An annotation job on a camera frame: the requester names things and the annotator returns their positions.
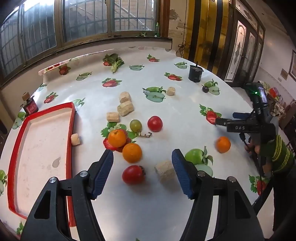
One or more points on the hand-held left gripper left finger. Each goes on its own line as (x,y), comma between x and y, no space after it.
(103,176)

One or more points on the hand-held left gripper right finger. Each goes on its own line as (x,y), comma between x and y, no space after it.
(182,173)

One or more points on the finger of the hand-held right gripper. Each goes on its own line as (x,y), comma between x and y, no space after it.
(239,115)
(223,122)

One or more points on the orange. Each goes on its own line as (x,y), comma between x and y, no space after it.
(117,138)
(132,153)
(223,144)

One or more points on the red tomato with calyx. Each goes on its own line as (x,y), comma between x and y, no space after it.
(133,175)

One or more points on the dark purple grape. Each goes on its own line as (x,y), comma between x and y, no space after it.
(205,89)

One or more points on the smooth red tomato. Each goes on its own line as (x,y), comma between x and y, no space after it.
(155,123)

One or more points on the green grape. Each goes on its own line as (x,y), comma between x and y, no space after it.
(135,125)

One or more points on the small wooden block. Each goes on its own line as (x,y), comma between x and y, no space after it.
(171,91)

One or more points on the red rimmed white tray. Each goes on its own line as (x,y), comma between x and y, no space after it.
(44,150)

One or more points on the person's right forearm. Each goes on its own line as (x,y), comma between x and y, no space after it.
(276,150)

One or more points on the person's right hand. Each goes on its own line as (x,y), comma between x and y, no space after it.
(253,149)

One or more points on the fruit print tablecloth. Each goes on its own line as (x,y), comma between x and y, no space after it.
(185,111)

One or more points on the small pale wooden chunk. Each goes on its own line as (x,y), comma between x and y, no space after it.
(75,139)

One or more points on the black cylindrical container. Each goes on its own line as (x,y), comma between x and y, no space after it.
(195,73)

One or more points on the glass panel door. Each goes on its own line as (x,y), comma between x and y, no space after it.
(245,51)

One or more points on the dark jar with red label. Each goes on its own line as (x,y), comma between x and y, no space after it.
(30,106)

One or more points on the cork stopper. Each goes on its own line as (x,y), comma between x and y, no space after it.
(26,95)

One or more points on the green bottle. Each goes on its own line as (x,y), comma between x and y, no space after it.
(157,29)

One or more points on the green leafy vegetable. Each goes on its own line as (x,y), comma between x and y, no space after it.
(115,62)

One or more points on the barred window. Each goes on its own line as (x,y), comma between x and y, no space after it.
(81,20)

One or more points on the wall picture frame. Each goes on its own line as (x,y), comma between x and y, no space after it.
(293,66)

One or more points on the gold striped wall panel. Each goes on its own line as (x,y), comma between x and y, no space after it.
(208,34)

